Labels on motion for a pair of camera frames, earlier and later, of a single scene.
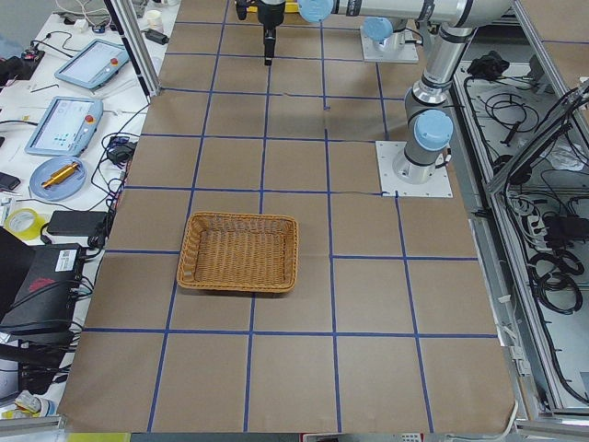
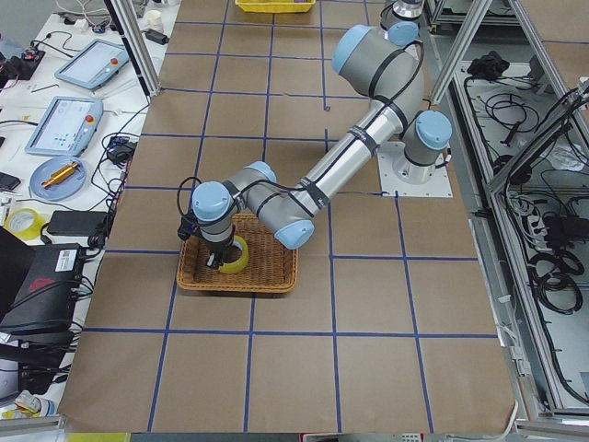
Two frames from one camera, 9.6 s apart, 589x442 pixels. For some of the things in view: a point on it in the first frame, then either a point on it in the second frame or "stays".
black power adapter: [156, 36] stays
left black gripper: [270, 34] → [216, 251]
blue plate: [67, 186] stays
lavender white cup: [155, 20] stays
